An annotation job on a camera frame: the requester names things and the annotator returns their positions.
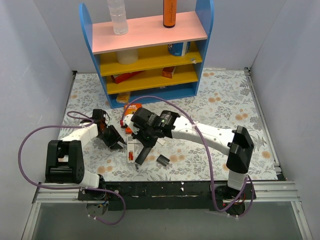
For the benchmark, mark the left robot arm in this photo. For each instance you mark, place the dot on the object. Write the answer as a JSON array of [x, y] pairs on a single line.
[[64, 160]]

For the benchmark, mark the white cup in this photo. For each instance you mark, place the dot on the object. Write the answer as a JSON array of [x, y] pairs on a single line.
[[127, 57]]

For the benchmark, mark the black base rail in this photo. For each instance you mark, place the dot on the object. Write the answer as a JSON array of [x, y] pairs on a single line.
[[178, 195]]

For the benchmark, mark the aluminium frame rail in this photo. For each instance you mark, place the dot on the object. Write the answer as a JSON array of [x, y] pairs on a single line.
[[272, 210]]

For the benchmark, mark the black remote control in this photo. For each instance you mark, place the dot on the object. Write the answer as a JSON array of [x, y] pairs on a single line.
[[143, 155]]

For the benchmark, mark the clear plastic bottle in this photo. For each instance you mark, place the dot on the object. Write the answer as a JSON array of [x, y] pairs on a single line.
[[118, 16]]

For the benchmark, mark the blue white can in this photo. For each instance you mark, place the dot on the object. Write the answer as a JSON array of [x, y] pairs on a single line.
[[179, 49]]

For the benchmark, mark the orange razor box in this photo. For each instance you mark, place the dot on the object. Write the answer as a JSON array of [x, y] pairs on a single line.
[[131, 110]]

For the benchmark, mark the floral table mat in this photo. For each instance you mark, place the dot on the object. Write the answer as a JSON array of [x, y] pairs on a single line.
[[223, 100]]

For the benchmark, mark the orange box on shelf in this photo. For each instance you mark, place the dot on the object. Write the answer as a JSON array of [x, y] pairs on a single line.
[[168, 72]]

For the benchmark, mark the blue shelf unit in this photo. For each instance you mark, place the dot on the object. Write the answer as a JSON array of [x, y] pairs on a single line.
[[151, 38]]

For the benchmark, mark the black battery cover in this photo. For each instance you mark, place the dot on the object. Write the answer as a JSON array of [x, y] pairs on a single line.
[[164, 161]]

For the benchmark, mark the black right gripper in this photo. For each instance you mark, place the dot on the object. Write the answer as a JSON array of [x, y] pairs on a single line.
[[146, 139]]

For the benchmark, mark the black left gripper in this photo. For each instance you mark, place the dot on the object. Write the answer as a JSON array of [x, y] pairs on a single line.
[[110, 136]]

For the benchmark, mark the yellow packet on shelf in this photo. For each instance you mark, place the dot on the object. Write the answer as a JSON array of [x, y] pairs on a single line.
[[123, 97]]

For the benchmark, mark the orange cologne bottle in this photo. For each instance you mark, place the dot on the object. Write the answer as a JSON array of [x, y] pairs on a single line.
[[169, 13]]

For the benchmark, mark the red box on shelf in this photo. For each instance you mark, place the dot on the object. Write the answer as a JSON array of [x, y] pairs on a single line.
[[119, 78]]

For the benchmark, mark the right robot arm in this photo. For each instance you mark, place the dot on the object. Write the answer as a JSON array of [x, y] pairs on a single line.
[[236, 144]]

